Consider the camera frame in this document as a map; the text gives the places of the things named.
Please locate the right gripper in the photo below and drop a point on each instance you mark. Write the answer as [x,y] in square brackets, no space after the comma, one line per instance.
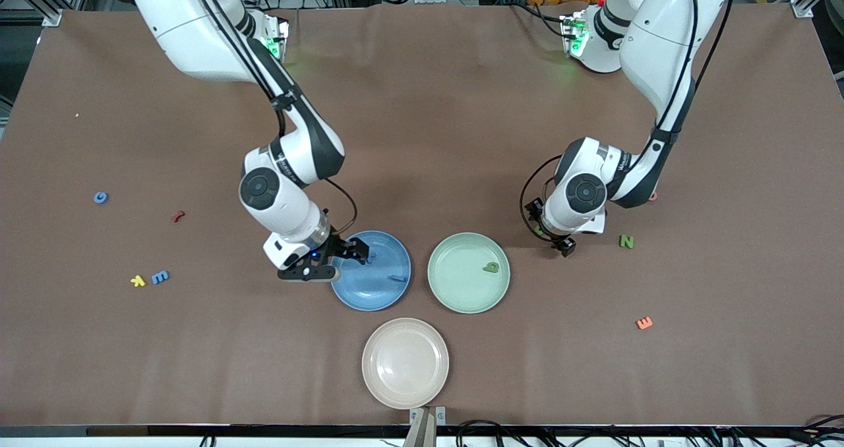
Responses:
[337,246]

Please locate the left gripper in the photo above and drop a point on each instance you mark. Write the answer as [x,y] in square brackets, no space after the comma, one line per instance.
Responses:
[542,219]

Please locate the green letter N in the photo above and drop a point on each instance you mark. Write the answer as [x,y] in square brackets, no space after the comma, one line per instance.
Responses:
[626,241]

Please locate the blue letter E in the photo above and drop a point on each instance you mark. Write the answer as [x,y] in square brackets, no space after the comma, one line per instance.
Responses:
[159,277]

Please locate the blue letter G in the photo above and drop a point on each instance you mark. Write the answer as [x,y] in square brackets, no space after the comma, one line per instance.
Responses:
[96,198]

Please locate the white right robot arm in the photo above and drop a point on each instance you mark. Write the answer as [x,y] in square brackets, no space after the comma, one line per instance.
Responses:
[198,31]

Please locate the blue plate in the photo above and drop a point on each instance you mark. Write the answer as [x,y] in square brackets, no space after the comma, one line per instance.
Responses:
[379,289]

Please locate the green plate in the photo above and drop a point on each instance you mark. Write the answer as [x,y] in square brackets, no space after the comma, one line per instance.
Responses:
[461,282]

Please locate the beige plate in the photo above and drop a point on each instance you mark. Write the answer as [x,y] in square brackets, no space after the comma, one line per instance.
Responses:
[405,362]

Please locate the orange letter E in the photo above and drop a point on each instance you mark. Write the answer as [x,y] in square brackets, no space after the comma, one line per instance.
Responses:
[644,323]

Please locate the brown table cover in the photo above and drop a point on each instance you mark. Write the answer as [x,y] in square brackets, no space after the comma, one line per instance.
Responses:
[422,104]

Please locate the red letter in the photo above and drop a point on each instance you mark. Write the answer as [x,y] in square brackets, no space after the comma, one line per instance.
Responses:
[177,216]

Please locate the yellow letter K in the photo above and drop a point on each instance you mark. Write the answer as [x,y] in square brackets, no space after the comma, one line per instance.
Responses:
[137,280]

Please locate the metal bracket with screws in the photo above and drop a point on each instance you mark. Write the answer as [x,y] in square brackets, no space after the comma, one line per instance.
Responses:
[425,427]

